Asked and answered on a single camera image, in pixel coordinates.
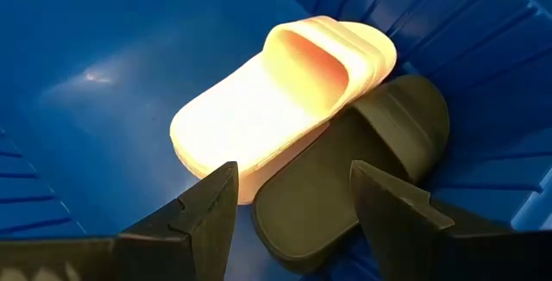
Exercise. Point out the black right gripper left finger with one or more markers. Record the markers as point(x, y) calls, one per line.
point(198, 238)

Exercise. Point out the pink foam slide sandal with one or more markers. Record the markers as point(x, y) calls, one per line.
point(259, 113)
point(267, 173)

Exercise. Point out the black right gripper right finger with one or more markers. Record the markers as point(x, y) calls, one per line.
point(401, 238)

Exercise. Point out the black foam slide sandal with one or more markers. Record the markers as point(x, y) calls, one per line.
point(310, 203)

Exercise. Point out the blue plastic bin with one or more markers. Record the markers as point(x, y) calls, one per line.
point(108, 35)

